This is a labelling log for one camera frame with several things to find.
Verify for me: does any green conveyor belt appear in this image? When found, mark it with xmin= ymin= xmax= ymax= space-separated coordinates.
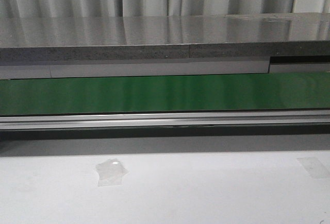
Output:
xmin=1 ymin=72 xmax=329 ymax=116

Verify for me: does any clear tape patch right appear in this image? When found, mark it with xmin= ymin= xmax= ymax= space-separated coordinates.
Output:
xmin=297 ymin=157 xmax=329 ymax=179

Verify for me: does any clear tape patch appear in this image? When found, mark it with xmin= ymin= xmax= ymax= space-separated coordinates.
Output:
xmin=297 ymin=157 xmax=329 ymax=179
xmin=95 ymin=158 xmax=128 ymax=187

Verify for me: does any clear tape patch left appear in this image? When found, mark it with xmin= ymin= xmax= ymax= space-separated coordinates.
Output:
xmin=95 ymin=158 xmax=128 ymax=187

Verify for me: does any grey rear conveyor guard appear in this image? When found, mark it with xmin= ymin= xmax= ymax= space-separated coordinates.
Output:
xmin=1 ymin=56 xmax=329 ymax=79

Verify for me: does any aluminium conveyor front rail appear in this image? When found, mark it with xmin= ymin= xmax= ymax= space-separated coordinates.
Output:
xmin=1 ymin=109 xmax=329 ymax=131

